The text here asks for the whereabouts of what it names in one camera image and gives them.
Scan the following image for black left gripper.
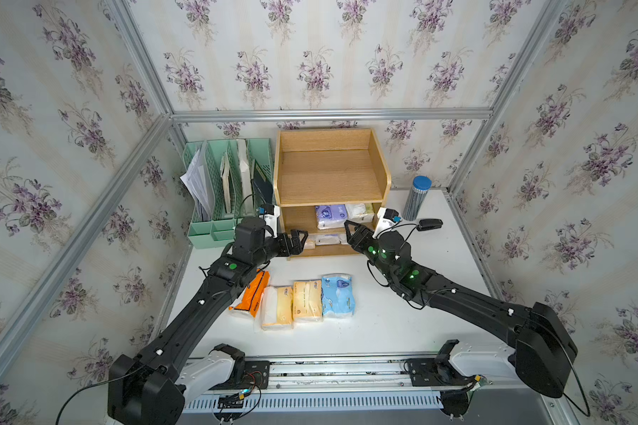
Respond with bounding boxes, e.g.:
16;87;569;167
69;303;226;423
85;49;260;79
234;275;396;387
249;228;308;268

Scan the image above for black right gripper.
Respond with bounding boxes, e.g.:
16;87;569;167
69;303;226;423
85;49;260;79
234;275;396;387
343;219;396;284

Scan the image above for light blue tissue pack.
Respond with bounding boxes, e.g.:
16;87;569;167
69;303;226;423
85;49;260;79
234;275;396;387
321;274;356;319

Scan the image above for orange tissue pack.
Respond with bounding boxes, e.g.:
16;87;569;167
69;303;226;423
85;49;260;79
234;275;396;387
228;270;269;319

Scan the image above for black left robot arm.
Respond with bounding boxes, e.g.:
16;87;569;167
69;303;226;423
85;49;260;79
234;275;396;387
103;217;308;424

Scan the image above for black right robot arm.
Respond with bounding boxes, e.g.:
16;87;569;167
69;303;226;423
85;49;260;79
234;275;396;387
345;221;583;402

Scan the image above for white tissue pack middle shelf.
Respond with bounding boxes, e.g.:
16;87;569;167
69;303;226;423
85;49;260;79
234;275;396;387
345;203;376;224

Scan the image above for white-blue tissue pack bottom shelf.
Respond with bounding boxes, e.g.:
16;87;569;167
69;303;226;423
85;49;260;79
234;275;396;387
314;234;342;246

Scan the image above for purple tissue pack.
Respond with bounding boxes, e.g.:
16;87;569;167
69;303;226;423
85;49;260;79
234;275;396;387
315;205;348;230

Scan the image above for wooden three-tier shelf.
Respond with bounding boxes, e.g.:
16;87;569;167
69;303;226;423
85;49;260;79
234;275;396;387
273;127;392;235

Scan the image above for white folder in organizer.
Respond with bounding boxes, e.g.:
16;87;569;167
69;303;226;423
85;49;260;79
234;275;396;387
237;139;253;216

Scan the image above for black stapler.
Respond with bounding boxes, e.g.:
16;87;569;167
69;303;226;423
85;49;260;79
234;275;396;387
416;219;444;232

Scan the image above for black tablet in organizer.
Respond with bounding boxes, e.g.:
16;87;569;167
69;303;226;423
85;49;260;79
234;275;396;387
251;161;274;207

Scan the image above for pencil canister blue lid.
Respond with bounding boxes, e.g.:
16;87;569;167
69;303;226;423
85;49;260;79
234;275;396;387
402;175;432;221

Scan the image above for green desk file organizer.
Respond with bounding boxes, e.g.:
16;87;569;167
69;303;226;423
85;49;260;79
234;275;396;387
183;138;274;249

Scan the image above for beige booklet in organizer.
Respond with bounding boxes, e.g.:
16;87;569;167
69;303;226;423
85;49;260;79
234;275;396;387
220;152;231;214

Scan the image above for white papers in organizer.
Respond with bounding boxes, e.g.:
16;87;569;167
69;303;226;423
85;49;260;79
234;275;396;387
180;143;216;221

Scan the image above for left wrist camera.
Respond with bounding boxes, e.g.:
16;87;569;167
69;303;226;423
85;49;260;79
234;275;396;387
259;204;281;237

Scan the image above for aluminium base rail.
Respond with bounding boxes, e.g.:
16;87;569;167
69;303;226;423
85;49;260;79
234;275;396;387
105;352;575;425

